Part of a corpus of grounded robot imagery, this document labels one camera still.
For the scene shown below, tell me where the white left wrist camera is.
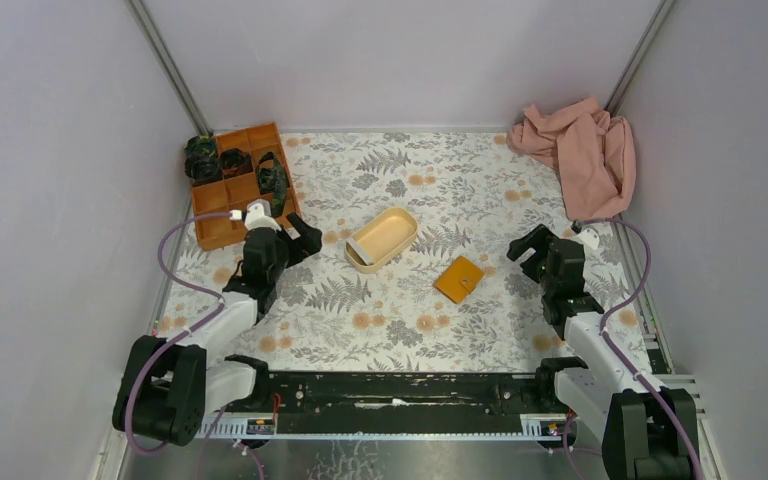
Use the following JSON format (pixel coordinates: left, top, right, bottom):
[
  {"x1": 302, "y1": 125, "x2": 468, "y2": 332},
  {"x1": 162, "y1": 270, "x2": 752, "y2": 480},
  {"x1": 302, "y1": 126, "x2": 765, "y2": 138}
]
[{"x1": 229, "y1": 199, "x2": 282, "y2": 231}]

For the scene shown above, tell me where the pink crumpled cloth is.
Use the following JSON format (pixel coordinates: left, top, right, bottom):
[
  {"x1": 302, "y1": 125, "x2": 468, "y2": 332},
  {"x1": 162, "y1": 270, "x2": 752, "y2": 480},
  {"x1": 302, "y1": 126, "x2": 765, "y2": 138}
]
[{"x1": 506, "y1": 96, "x2": 637, "y2": 220}]

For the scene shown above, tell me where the floral patterned table mat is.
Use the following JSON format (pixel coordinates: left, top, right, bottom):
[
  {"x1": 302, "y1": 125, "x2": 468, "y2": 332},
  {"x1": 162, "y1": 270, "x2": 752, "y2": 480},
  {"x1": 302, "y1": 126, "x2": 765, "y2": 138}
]
[{"x1": 148, "y1": 131, "x2": 654, "y2": 374}]

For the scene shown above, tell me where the dark rolled strap in tray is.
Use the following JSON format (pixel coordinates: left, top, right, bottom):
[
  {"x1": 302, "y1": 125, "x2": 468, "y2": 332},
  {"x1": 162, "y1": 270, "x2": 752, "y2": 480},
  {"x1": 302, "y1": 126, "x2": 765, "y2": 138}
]
[{"x1": 218, "y1": 148, "x2": 254, "y2": 179}]

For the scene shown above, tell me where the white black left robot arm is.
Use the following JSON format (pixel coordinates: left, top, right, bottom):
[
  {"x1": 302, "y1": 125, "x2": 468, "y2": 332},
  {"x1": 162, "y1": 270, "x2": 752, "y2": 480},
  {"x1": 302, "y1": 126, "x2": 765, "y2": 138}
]
[{"x1": 112, "y1": 201, "x2": 323, "y2": 455}]

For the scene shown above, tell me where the dark camouflage strap in tray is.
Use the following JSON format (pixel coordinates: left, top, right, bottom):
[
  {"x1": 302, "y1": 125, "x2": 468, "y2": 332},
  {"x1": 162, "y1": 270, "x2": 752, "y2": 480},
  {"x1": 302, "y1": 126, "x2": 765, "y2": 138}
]
[{"x1": 255, "y1": 151, "x2": 291, "y2": 220}]

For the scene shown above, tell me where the beige oval plastic tray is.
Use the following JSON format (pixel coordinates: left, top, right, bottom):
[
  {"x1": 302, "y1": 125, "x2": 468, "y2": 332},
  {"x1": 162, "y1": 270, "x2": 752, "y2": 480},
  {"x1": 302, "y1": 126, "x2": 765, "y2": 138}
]
[{"x1": 345, "y1": 207, "x2": 419, "y2": 274}]

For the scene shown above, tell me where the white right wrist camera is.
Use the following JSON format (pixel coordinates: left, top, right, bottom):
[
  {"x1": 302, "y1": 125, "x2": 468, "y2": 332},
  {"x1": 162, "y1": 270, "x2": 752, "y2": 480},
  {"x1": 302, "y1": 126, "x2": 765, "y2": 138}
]
[{"x1": 571, "y1": 222, "x2": 601, "y2": 251}]

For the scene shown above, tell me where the orange compartment organizer tray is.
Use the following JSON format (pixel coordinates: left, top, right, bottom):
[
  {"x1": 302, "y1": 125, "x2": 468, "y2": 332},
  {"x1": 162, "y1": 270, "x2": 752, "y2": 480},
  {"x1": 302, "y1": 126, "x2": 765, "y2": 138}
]
[{"x1": 185, "y1": 122, "x2": 300, "y2": 228}]

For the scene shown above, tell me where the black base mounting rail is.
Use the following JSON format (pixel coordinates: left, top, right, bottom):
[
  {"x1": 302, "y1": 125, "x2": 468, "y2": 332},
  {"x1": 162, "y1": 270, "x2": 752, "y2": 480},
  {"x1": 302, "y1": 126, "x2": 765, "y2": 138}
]
[{"x1": 226, "y1": 371, "x2": 569, "y2": 439}]

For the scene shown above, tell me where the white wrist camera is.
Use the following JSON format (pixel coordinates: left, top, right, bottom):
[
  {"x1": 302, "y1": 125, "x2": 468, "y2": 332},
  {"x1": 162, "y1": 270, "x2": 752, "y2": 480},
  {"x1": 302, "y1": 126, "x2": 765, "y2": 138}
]
[
  {"x1": 229, "y1": 199, "x2": 282, "y2": 231},
  {"x1": 571, "y1": 222, "x2": 601, "y2": 251}
]

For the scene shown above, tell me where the yellow leather card holder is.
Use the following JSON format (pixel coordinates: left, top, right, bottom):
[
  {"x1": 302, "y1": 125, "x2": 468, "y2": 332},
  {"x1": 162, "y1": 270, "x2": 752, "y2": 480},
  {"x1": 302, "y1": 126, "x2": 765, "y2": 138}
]
[{"x1": 433, "y1": 256, "x2": 485, "y2": 304}]

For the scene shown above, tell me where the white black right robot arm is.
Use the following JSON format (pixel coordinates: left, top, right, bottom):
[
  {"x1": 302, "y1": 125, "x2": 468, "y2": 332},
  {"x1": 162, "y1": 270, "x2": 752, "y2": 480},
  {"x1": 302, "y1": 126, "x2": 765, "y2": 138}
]
[{"x1": 507, "y1": 225, "x2": 704, "y2": 479}]

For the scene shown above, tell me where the white card in tray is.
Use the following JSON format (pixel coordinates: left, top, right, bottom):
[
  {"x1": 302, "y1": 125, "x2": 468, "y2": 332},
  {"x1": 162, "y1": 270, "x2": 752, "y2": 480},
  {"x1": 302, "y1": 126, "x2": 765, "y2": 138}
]
[{"x1": 347, "y1": 237, "x2": 374, "y2": 265}]

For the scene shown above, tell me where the dark camouflage rolled strap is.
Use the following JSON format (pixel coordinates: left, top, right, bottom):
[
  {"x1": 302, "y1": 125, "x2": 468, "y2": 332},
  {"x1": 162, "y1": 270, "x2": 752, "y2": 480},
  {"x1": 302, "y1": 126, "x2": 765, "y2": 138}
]
[{"x1": 183, "y1": 135, "x2": 224, "y2": 186}]

